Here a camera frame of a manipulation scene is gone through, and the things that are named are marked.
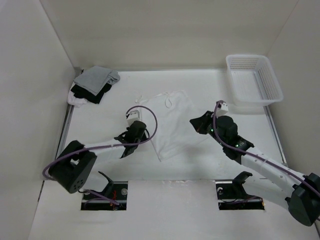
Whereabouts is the folded grey tank top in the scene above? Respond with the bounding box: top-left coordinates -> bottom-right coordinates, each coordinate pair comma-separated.
74,66 -> 121,95

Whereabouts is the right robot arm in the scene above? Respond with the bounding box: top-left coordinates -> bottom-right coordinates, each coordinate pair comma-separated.
189,111 -> 320,227

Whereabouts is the folded black tank top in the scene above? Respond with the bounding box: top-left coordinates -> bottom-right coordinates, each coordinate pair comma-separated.
71,83 -> 112,104

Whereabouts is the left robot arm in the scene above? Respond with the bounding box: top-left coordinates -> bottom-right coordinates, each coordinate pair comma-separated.
45,120 -> 147,194

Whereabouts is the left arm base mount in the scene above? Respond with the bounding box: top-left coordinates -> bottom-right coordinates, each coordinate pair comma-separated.
78,171 -> 129,211

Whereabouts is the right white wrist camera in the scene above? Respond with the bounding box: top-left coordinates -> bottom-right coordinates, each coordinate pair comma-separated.
216,101 -> 229,115

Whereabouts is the folded white tank top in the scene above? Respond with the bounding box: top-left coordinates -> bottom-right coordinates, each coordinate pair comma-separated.
67,91 -> 88,108

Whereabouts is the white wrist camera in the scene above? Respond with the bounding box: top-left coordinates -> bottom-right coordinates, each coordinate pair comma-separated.
216,101 -> 229,115
125,109 -> 141,127

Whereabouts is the white tank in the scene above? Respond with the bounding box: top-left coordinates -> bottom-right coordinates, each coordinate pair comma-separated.
67,91 -> 88,108
138,90 -> 207,162

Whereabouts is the white plastic basket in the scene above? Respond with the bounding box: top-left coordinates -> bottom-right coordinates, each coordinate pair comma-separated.
225,54 -> 284,107

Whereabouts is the metal table edge rail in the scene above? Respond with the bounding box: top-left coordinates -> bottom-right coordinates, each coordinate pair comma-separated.
49,66 -> 85,181

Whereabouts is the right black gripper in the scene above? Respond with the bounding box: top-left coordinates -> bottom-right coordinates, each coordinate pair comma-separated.
189,111 -> 227,147

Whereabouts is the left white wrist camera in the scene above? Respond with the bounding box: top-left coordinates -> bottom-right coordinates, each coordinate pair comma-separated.
125,109 -> 141,127

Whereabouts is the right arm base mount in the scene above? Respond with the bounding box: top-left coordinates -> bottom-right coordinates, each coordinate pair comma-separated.
215,171 -> 265,211

